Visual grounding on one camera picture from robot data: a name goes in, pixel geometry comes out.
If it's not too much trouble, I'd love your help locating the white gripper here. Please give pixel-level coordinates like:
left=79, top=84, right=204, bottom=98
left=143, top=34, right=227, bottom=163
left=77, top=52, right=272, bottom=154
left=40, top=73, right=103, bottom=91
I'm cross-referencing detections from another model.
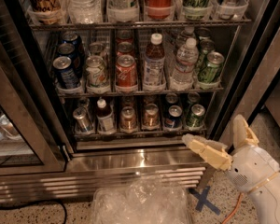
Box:
left=182, top=115, right=280, bottom=193

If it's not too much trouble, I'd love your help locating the clear water bottle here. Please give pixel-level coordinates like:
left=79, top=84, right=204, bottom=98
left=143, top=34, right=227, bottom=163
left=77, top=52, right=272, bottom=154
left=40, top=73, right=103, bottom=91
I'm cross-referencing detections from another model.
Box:
left=175, top=26, right=196, bottom=49
left=170, top=38, right=199, bottom=91

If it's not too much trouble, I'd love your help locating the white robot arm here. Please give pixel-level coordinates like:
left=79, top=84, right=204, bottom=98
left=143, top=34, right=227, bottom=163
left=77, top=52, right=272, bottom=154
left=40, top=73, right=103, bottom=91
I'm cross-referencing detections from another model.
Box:
left=182, top=115, right=280, bottom=224

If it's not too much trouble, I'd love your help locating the green can bottom shelf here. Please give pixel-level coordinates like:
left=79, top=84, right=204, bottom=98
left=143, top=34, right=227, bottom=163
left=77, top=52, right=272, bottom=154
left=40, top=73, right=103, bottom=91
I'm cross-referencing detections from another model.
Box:
left=186, top=104, right=205, bottom=129

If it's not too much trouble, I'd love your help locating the orange can shelf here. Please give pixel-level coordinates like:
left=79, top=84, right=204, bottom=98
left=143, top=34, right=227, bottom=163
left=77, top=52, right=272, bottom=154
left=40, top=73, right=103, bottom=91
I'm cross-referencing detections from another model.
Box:
left=143, top=104, right=160, bottom=129
left=120, top=106, right=137, bottom=133

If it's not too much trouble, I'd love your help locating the front orange can bottom shelf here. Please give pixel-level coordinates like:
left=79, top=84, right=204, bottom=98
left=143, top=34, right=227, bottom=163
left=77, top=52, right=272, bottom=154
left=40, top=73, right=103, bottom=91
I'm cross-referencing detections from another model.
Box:
left=120, top=106, right=137, bottom=133

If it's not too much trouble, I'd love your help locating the brown tea bottle white cap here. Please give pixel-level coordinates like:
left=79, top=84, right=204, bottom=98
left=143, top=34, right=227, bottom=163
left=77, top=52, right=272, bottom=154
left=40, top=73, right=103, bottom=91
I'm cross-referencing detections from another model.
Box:
left=143, top=33, right=165, bottom=91

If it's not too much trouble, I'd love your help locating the small tea bottle bottom shelf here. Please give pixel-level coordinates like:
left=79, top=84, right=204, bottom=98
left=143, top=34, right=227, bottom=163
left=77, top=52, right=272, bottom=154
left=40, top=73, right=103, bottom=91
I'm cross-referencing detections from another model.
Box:
left=96, top=98, right=116, bottom=133

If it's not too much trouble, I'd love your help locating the dark bottle top shelf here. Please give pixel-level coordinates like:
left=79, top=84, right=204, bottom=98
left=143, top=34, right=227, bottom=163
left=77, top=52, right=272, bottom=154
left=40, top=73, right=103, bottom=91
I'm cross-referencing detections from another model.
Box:
left=214, top=0, right=247, bottom=20

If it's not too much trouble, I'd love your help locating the green bottle top shelf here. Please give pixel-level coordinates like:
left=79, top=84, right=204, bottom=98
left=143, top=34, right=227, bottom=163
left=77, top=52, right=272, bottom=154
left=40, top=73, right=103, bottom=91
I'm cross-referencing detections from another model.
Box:
left=182, top=0, right=209, bottom=21

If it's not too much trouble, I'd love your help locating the stainless steel fridge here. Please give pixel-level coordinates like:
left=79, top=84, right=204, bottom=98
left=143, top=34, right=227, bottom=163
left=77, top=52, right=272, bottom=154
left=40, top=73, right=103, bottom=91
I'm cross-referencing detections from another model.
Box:
left=0, top=0, right=280, bottom=203

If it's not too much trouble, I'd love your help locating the silver can bottom shelf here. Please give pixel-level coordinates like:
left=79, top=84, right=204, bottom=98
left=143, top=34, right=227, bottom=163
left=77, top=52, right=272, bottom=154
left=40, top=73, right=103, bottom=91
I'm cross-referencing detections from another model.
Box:
left=73, top=107, right=93, bottom=133

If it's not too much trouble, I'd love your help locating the red cola bottle top shelf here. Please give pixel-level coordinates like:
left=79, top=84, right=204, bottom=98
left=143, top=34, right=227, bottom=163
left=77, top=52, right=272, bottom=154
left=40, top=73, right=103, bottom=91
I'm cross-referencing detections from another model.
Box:
left=145, top=0, right=172, bottom=20

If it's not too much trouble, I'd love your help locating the white label bottle top shelf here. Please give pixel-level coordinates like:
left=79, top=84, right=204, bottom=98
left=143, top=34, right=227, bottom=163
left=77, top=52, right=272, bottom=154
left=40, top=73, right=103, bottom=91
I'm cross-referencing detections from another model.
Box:
left=107, top=0, right=139, bottom=22

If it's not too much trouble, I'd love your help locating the glass fridge door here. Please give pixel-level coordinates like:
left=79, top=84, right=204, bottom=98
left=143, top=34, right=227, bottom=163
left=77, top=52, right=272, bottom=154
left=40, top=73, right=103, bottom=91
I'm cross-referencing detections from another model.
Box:
left=0, top=25, right=66, bottom=176

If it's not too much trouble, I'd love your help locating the clear bottle top shelf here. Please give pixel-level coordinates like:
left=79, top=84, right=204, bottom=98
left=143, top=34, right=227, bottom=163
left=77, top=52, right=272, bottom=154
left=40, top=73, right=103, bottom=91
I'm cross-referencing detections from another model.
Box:
left=68, top=0, right=102, bottom=24

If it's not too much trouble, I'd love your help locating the blue tape cross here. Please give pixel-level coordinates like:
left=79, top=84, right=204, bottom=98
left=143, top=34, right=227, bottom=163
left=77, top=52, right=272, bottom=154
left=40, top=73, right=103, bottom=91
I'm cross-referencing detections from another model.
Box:
left=189, top=186, right=220, bottom=215

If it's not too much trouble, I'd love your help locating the clear plastic bin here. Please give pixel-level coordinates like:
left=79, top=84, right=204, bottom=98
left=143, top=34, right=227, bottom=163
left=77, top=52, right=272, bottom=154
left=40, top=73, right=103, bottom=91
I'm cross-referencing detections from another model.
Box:
left=91, top=176, right=193, bottom=224

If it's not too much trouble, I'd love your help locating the middle green soda can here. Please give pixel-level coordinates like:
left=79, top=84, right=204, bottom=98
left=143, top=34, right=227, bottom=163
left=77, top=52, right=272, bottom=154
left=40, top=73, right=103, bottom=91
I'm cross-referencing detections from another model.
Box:
left=195, top=38, right=217, bottom=70

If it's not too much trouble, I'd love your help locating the front red cola can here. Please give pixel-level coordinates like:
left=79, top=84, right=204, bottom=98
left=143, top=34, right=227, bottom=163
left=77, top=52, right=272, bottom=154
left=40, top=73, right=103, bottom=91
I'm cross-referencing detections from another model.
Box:
left=116, top=55, right=138, bottom=92

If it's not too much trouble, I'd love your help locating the red cola can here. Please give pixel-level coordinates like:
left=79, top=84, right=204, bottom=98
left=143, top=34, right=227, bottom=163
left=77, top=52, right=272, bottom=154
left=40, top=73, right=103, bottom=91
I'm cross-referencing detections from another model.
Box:
left=117, top=42, right=134, bottom=56
left=116, top=55, right=138, bottom=92
left=116, top=29, right=133, bottom=43

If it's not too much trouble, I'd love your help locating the middle red cola can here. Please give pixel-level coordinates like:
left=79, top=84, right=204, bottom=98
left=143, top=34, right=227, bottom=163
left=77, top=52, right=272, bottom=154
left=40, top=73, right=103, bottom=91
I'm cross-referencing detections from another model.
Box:
left=117, top=42, right=134, bottom=56

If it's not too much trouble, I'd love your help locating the front white green soda can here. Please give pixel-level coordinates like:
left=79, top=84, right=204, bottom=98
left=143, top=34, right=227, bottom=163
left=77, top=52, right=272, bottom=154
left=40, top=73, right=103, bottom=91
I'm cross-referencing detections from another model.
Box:
left=85, top=55, right=110, bottom=94

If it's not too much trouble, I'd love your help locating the white green soda can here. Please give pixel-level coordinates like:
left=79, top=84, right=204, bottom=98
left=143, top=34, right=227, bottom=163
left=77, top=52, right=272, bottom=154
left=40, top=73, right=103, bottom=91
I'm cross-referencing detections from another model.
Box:
left=85, top=55, right=110, bottom=94
left=88, top=42, right=107, bottom=60

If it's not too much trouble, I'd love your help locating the rear red cola can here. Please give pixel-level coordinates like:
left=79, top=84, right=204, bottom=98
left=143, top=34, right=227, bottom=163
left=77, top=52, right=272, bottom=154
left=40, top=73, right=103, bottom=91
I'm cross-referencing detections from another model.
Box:
left=116, top=29, right=133, bottom=43

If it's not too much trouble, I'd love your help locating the rear white green soda can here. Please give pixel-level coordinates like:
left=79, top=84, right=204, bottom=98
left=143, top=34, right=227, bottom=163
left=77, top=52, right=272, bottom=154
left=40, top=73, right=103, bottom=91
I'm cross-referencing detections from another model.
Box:
left=88, top=42, right=107, bottom=60

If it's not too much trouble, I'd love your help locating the front blue soda can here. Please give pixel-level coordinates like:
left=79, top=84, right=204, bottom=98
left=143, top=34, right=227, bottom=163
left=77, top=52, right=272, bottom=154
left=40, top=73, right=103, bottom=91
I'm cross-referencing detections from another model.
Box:
left=53, top=56, right=79, bottom=89

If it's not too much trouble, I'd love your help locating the blue soda can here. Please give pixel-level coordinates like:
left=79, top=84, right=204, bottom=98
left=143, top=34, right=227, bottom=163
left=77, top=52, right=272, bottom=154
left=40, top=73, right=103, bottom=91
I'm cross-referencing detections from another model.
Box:
left=62, top=31, right=85, bottom=56
left=57, top=43, right=83, bottom=78
left=53, top=56, right=79, bottom=89

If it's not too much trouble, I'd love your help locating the middle blue soda can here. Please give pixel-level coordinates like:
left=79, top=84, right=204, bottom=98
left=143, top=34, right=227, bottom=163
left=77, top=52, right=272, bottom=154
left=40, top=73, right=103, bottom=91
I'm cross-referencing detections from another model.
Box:
left=57, top=43, right=83, bottom=78

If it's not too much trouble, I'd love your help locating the rear blue soda can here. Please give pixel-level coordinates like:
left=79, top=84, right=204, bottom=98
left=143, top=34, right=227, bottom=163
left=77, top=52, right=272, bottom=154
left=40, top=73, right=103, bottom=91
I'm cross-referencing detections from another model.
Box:
left=62, top=31, right=85, bottom=56

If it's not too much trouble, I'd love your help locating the orange cable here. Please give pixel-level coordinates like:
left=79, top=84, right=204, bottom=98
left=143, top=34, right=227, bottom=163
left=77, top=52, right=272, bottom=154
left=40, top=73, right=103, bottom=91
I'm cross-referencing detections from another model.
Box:
left=221, top=192, right=245, bottom=224

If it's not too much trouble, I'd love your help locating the black cable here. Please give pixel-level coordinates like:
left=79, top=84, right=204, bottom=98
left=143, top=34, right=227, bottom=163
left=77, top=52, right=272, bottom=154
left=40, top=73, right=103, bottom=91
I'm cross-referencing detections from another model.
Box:
left=0, top=199, right=68, bottom=224

